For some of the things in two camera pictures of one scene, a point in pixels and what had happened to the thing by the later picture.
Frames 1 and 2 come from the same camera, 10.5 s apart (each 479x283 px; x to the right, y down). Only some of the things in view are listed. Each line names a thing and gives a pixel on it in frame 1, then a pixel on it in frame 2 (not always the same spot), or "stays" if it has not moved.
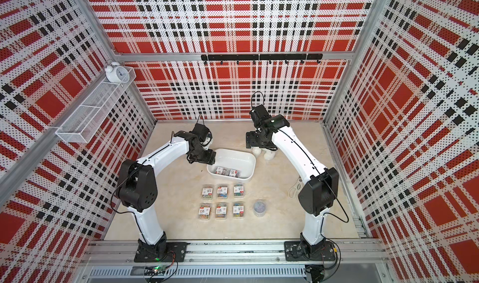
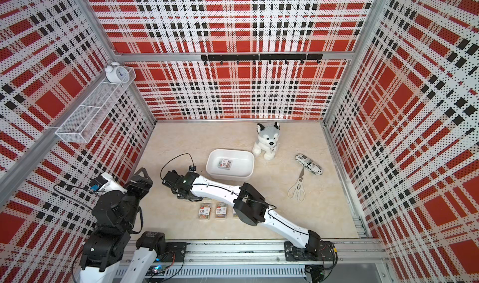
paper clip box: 234,173 -> 224,164
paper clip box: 221,211 stays
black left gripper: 210,158 -> 146,182
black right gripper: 251,141 -> 197,198
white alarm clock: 116,73 stays
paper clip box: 204,211 stays
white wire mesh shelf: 82,126 stays
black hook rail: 262,57 stays
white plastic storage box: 234,164 stays
